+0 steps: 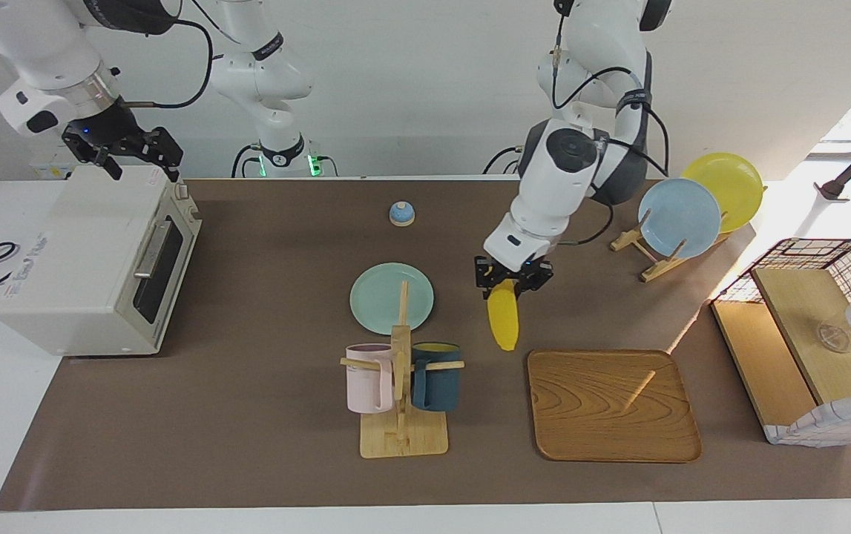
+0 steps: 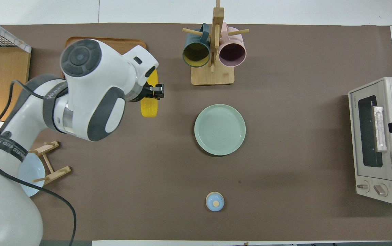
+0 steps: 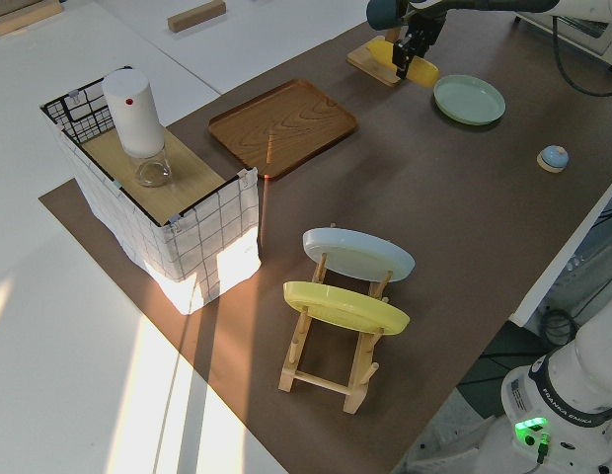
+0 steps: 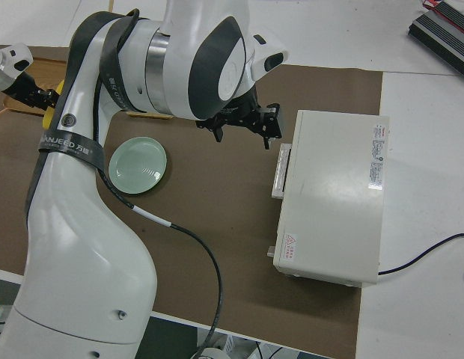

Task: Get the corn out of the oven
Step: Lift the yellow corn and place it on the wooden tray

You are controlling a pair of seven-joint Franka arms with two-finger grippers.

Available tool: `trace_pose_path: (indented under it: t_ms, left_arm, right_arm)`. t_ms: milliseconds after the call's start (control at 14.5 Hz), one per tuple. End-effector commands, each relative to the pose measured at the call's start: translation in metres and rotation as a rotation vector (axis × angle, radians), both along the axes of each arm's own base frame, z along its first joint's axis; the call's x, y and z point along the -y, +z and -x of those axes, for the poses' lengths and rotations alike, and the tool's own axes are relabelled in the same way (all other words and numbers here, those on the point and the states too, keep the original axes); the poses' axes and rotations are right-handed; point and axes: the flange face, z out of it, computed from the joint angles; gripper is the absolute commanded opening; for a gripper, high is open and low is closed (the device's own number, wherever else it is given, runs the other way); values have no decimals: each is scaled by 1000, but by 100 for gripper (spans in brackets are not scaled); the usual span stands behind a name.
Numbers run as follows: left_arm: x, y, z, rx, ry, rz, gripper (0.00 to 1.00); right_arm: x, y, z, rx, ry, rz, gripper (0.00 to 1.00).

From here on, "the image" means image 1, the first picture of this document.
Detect wooden mug tree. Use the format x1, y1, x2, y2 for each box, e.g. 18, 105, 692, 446
341, 280, 465, 459

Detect wooden serving tray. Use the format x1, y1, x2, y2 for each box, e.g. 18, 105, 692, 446
527, 349, 703, 464

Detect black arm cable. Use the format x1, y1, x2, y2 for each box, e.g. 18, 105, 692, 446
550, 0, 671, 247
125, 0, 215, 111

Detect brown table mat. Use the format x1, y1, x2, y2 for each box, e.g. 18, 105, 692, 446
0, 178, 851, 512

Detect wooden shelf with wire basket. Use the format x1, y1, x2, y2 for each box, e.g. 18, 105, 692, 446
711, 239, 851, 447

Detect light blue plate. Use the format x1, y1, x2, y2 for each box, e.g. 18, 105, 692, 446
638, 178, 723, 260

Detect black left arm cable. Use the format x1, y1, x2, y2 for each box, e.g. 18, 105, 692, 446
550, 0, 671, 247

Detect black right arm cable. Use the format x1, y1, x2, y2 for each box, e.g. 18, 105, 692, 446
125, 0, 215, 111

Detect yellow plate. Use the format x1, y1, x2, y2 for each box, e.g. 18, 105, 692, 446
681, 152, 765, 234

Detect mint green plate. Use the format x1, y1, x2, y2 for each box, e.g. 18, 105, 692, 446
350, 263, 435, 334

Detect dark teal mug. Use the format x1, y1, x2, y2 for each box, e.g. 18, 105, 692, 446
411, 341, 462, 413

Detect small clear glass item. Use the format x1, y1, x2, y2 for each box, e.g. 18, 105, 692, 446
815, 323, 851, 354

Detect glass oven door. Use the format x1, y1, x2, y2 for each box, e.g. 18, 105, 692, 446
115, 194, 202, 355

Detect cream toaster oven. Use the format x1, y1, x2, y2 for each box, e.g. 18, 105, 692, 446
0, 165, 202, 357

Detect white wall outlet box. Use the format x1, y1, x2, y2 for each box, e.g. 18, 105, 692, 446
28, 143, 99, 180

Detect pink mug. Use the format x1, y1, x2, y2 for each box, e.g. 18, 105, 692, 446
345, 343, 395, 414

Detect wooden plate rack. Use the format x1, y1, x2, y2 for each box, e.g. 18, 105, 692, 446
610, 211, 730, 283

